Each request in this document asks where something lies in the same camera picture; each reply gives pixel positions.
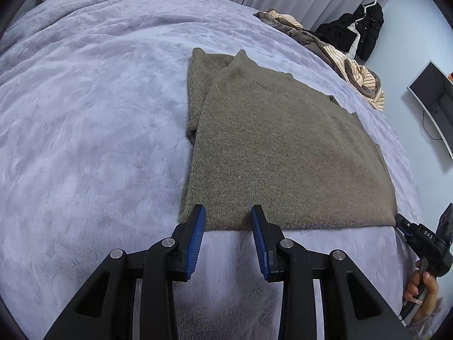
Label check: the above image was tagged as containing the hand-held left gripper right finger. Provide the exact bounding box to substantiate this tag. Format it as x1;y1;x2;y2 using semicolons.
251;204;413;340

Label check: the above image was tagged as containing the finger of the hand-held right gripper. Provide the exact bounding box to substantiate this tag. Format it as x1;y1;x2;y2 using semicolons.
394;213;413;242

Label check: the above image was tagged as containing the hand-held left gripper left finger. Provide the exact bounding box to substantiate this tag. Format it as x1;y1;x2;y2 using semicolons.
44;203;206;340

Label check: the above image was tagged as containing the olive knit sweater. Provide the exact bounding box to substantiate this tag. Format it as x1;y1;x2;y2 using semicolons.
179;47;397;233

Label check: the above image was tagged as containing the person's right forearm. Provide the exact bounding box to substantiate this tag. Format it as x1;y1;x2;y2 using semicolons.
407;296;447;331

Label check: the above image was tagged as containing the person's right hand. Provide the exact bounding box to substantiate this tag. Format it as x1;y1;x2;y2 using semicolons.
403;258;441;324

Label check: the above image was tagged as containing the cream striped garment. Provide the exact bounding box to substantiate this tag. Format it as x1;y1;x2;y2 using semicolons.
267;10;386;111

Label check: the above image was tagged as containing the lavender plush blanket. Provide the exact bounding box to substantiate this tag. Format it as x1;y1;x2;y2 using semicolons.
0;0;426;340

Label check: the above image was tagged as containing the white quilted garment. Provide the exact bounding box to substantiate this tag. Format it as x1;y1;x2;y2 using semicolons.
345;21;362;59

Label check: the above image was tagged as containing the black hanging jacket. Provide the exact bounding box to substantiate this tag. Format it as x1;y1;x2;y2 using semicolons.
315;3;385;62

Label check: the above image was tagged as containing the black monitor cable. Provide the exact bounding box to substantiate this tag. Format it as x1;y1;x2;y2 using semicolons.
422;110;443;142

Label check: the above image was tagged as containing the wall-mounted television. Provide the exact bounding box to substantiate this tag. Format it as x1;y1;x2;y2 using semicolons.
407;60;453;158

